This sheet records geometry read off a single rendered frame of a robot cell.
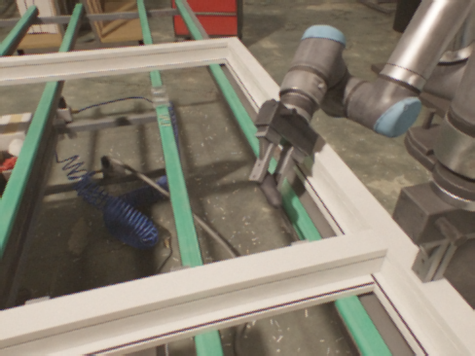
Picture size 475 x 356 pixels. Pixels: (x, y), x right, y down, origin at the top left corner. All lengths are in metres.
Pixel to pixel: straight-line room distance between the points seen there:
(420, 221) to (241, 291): 0.25
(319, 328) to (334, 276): 1.00
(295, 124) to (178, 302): 0.39
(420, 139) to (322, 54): 0.34
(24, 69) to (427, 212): 1.29
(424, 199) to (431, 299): 0.16
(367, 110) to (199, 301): 0.51
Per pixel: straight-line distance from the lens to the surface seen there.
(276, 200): 0.65
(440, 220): 0.45
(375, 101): 0.80
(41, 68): 1.44
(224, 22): 4.13
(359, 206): 0.66
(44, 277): 1.93
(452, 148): 0.42
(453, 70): 1.26
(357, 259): 0.58
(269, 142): 0.69
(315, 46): 0.78
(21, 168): 0.98
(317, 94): 0.74
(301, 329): 1.58
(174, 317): 0.56
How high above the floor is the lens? 1.36
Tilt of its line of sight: 38 degrees down
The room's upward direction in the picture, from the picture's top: 1 degrees counter-clockwise
